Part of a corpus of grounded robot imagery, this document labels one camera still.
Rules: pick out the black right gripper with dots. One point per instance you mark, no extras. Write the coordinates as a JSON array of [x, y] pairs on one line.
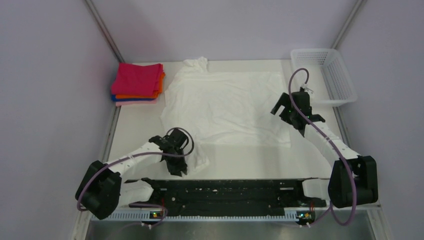
[[284, 100]]

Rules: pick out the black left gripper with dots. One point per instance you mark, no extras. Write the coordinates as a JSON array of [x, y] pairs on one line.
[[175, 169]]

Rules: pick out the white t shirt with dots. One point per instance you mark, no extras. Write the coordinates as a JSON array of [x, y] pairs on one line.
[[224, 108]]

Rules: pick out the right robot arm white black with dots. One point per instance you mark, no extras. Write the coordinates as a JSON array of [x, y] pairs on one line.
[[353, 177]]

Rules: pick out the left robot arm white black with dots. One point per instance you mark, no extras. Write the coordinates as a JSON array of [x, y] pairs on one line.
[[107, 186]]

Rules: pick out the white plastic basket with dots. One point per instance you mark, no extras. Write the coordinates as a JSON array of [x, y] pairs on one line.
[[330, 83]]

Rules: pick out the folded orange t shirt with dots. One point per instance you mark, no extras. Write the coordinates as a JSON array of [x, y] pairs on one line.
[[154, 95]]

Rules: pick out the folded pink t shirt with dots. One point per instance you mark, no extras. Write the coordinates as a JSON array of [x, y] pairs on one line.
[[135, 102]]

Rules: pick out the folded crimson t shirt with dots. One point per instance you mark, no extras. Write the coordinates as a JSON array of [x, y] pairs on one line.
[[132, 79]]

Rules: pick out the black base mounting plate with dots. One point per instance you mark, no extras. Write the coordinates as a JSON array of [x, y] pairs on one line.
[[230, 198]]

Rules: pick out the white slotted cable duct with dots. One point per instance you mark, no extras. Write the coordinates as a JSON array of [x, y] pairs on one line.
[[126, 215]]

